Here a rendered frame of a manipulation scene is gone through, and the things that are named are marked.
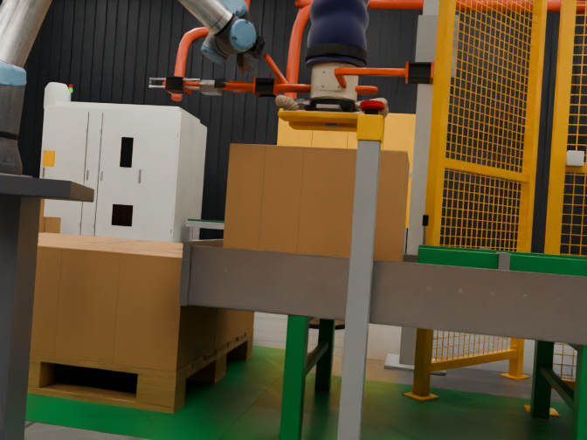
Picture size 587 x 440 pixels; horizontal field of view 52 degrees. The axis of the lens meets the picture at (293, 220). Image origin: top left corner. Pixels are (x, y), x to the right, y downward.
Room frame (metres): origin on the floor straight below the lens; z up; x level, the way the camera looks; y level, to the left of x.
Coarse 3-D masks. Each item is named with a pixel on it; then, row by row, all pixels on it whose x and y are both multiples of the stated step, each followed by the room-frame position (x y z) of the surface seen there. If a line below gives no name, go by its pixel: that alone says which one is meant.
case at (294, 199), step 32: (256, 160) 2.06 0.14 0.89; (288, 160) 2.04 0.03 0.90; (320, 160) 2.02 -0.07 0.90; (352, 160) 2.00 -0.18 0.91; (384, 160) 1.97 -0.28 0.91; (256, 192) 2.06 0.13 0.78; (288, 192) 2.04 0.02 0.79; (320, 192) 2.02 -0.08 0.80; (352, 192) 1.99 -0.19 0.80; (384, 192) 1.97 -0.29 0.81; (224, 224) 2.08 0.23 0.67; (256, 224) 2.06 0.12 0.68; (288, 224) 2.04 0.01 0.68; (320, 224) 2.01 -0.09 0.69; (384, 224) 1.97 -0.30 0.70; (384, 256) 1.97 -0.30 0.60
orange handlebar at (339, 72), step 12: (336, 72) 1.94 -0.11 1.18; (348, 72) 1.93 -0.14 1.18; (360, 72) 1.92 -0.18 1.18; (372, 72) 1.91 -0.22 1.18; (384, 72) 1.91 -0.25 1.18; (396, 72) 1.90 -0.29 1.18; (192, 84) 2.28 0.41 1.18; (228, 84) 2.25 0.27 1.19; (240, 84) 2.24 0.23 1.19; (252, 84) 2.23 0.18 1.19; (288, 84) 2.21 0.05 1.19
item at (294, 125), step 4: (288, 124) 2.29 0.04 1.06; (292, 124) 2.28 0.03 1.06; (296, 124) 2.28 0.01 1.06; (300, 124) 2.27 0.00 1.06; (304, 124) 2.27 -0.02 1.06; (308, 124) 2.27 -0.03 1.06; (312, 124) 2.27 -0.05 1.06; (316, 124) 2.26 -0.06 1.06; (320, 124) 2.26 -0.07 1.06; (324, 124) 2.26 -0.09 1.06; (340, 124) 2.25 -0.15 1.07; (344, 124) 2.24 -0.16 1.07; (348, 124) 2.24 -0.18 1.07; (352, 124) 2.24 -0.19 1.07; (356, 124) 2.24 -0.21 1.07; (296, 128) 2.35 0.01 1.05; (300, 128) 2.34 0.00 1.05; (304, 128) 2.34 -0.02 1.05; (308, 128) 2.33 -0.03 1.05; (312, 128) 2.32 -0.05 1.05; (316, 128) 2.32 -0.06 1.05; (320, 128) 2.31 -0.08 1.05; (324, 128) 2.30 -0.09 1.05; (328, 128) 2.30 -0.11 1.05; (332, 128) 2.29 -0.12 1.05; (336, 128) 2.28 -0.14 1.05; (340, 128) 2.28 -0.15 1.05; (344, 128) 2.27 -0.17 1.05; (348, 128) 2.27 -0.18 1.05; (352, 128) 2.26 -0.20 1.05; (356, 128) 2.25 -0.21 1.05
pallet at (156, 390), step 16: (240, 336) 2.86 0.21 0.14; (224, 352) 2.64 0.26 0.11; (240, 352) 3.00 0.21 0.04; (32, 368) 2.23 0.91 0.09; (48, 368) 2.27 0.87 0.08; (112, 368) 2.16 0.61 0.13; (128, 368) 2.15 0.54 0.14; (144, 368) 2.14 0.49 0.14; (192, 368) 2.27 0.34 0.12; (208, 368) 2.54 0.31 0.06; (224, 368) 2.66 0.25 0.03; (32, 384) 2.23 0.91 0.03; (48, 384) 2.28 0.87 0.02; (64, 384) 2.30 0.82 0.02; (144, 384) 2.14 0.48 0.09; (160, 384) 2.13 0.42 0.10; (176, 384) 2.13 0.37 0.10; (80, 400) 2.19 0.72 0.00; (96, 400) 2.17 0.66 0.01; (112, 400) 2.16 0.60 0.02; (128, 400) 2.16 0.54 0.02; (144, 400) 2.14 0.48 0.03; (160, 400) 2.12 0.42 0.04; (176, 400) 2.13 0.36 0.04
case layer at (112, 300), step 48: (48, 240) 2.59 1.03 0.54; (96, 240) 2.86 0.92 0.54; (144, 240) 3.19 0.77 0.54; (48, 288) 2.22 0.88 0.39; (96, 288) 2.18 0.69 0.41; (144, 288) 2.14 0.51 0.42; (48, 336) 2.22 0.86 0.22; (96, 336) 2.18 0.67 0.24; (144, 336) 2.14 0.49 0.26; (192, 336) 2.25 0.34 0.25
